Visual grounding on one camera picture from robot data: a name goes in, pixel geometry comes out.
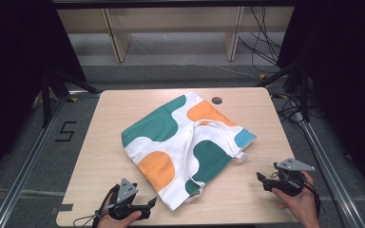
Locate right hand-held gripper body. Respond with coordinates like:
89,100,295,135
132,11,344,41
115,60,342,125
267,157,317,198

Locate person's left hand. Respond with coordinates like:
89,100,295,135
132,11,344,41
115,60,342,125
96,192,143,228

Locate thin white floor cable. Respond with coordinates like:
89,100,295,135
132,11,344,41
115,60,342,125
132,37,259,81

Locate black curtain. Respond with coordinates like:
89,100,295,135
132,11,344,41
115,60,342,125
0,0,88,191
277,0,365,203

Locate white tote bag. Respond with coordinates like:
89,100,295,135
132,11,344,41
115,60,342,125
121,91,258,212

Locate person's right hand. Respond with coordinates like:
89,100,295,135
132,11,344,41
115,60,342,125
271,170,321,228

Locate grey tape strip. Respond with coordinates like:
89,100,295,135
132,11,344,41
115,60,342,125
50,203,74,216

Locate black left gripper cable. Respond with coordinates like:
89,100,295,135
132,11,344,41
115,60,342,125
72,184,122,228

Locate aluminium rail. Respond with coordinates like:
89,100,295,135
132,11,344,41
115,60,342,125
293,111,365,228
0,90,74,228

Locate black cables beside stand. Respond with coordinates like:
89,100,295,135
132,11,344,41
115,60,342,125
271,90,326,125

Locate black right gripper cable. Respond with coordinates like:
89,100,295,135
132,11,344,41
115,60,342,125
303,179,323,220

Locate black metal stand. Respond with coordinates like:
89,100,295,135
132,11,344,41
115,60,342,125
254,59,312,124
40,66,102,128

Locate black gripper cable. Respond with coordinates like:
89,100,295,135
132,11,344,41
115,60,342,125
303,179,323,220
72,184,122,228

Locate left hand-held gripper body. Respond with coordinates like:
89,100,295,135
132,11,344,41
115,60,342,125
108,178,144,221

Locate bundle of black floor cables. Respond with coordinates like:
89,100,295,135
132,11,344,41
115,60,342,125
237,6,287,67

